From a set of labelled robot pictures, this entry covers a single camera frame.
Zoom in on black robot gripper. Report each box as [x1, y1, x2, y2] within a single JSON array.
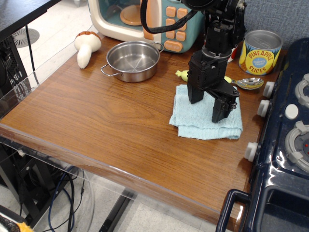
[[187, 48, 239, 123]]

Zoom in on light blue towel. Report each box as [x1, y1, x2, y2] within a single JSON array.
[[169, 85, 243, 140]]

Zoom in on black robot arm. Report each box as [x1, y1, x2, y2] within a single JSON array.
[[183, 0, 247, 123]]

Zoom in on white stove knob middle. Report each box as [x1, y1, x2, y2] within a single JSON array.
[[257, 100, 270, 117]]

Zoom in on white stove knob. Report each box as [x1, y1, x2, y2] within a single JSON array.
[[244, 142, 258, 162], [263, 81, 275, 98], [257, 100, 270, 117]]

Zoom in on tomato sauce can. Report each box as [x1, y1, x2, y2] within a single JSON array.
[[227, 41, 246, 63]]

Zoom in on white stove knob top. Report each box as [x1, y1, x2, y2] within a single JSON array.
[[263, 81, 275, 98]]

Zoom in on pineapple slices can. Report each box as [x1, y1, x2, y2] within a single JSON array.
[[239, 30, 283, 76]]

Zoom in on white stove knob bottom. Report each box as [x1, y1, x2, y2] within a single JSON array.
[[244, 142, 258, 162]]

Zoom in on small steel pot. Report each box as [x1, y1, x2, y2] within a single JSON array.
[[100, 41, 165, 83]]

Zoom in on dark blue toy stove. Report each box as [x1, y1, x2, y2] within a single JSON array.
[[216, 38, 309, 232]]

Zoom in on toy microwave teal cream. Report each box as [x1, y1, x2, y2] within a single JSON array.
[[88, 0, 204, 53]]

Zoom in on plush mushroom toy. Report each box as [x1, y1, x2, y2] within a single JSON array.
[[74, 31, 101, 69]]

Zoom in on black computer tower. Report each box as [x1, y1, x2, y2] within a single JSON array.
[[0, 36, 31, 101]]

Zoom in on black desk top left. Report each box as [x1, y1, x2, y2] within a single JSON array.
[[0, 0, 60, 38]]

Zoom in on spoon with yellow-green handle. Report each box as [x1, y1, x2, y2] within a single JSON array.
[[175, 70, 264, 90]]

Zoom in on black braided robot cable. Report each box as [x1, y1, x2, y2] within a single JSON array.
[[140, 0, 199, 34]]

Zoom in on blue cable under table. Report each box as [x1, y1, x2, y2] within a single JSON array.
[[48, 166, 76, 232]]

